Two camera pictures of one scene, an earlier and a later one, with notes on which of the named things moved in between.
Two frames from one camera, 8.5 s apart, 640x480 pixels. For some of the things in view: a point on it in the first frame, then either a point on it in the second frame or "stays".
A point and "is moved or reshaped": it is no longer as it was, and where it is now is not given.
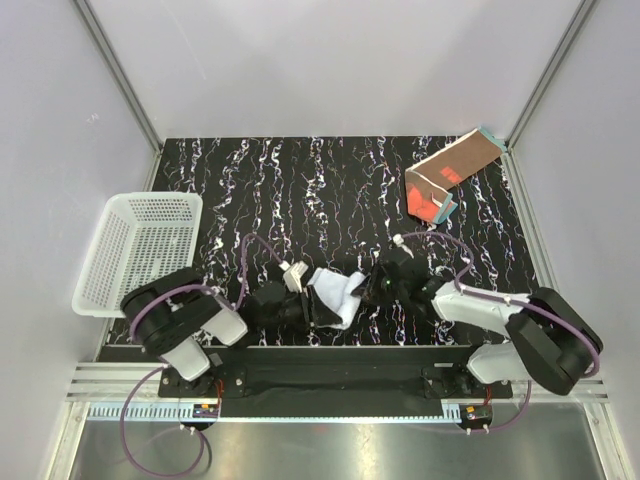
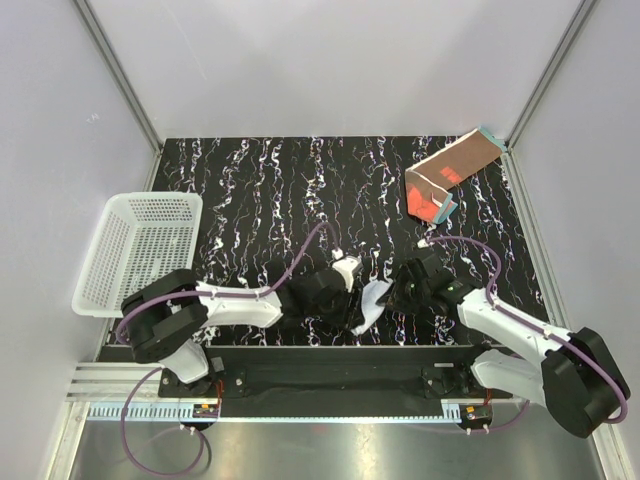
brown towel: x=427 y=184 stays
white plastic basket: x=138 y=237 stays
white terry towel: x=337 y=291 is moved or reshaped
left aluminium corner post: x=90 y=17 stays
